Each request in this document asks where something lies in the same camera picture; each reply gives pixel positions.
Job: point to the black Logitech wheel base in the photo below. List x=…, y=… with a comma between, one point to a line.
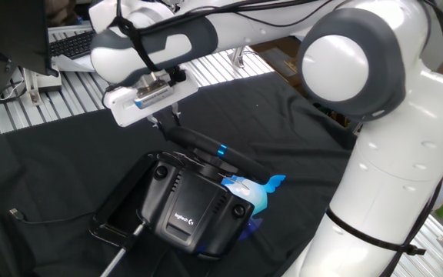
x=190, y=200

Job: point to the silver wrist mount plate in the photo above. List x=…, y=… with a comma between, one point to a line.
x=154, y=94

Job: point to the silver clamp screw rod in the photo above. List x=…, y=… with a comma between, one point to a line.
x=119, y=257

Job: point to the white paper sheets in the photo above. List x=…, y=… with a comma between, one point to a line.
x=71, y=64

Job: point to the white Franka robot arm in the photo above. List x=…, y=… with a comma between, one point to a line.
x=379, y=192

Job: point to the aluminium corner bracket foot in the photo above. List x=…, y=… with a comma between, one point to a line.
x=238, y=57

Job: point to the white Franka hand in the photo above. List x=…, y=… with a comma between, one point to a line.
x=123, y=109

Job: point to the black computer keyboard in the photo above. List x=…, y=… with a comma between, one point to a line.
x=71, y=45

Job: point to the black cloth with blue print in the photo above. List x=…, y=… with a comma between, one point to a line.
x=71, y=161

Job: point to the brown cardboard box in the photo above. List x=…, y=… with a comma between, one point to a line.
x=279, y=61

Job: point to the black C-clamp frame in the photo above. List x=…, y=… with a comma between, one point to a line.
x=102, y=231

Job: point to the small aluminium bracket post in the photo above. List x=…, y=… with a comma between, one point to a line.
x=33, y=96

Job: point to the black computer monitor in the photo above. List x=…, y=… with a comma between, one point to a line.
x=10, y=31

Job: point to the black steering wheel blue stripe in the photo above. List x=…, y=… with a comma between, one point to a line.
x=194, y=139

